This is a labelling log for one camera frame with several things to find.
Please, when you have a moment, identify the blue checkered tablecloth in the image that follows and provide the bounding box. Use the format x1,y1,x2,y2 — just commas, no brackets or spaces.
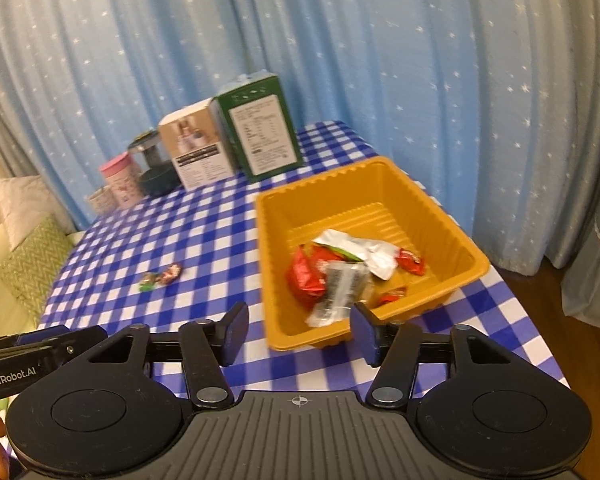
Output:
36,120,575,403

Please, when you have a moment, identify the clear black snack packet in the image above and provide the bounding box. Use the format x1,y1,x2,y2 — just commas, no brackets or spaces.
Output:
307,260,370,329

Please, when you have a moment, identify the green zigzag pillow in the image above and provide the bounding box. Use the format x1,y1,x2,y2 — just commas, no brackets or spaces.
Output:
0,214,77,319

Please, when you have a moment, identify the green and silver snack packet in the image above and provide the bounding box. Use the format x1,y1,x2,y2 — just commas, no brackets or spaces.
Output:
312,228,399,281

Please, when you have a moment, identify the beige cushion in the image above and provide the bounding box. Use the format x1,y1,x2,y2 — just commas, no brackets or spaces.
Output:
0,175,74,235

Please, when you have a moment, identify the white and brown box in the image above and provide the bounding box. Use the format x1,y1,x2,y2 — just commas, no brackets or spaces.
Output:
158,98,237,192

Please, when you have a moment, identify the green carton box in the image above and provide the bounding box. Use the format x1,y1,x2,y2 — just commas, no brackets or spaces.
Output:
213,72,305,184

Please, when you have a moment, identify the small red candy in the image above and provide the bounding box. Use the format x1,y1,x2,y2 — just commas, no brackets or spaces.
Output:
378,287,407,307

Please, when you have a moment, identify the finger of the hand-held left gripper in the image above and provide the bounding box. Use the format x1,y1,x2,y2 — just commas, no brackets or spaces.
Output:
16,324,73,348
0,326,109,362

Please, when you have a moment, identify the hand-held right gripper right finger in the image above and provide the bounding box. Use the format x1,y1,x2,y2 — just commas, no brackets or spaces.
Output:
349,302,518,409

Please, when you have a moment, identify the speckled ceramic cup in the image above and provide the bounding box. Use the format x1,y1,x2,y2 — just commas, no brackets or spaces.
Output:
87,186,114,217

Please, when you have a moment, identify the blue star-print curtain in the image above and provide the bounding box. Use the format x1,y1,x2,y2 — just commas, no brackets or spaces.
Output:
0,0,600,273

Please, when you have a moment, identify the orange plastic tray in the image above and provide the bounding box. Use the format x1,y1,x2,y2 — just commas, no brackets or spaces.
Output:
254,155,491,354

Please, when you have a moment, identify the red snack packet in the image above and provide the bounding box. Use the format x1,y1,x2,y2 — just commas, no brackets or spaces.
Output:
286,249,329,312
305,243,352,271

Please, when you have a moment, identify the gold red wrapped candy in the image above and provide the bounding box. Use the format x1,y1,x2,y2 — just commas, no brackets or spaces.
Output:
159,263,184,287

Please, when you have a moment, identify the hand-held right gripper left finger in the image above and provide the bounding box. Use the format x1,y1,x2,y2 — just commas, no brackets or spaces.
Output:
87,302,251,409

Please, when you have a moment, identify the pale yellow sofa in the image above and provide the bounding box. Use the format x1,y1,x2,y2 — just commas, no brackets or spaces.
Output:
0,222,47,338

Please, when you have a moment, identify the pink lidded canister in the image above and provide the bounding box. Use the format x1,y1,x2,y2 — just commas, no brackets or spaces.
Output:
99,154,142,211

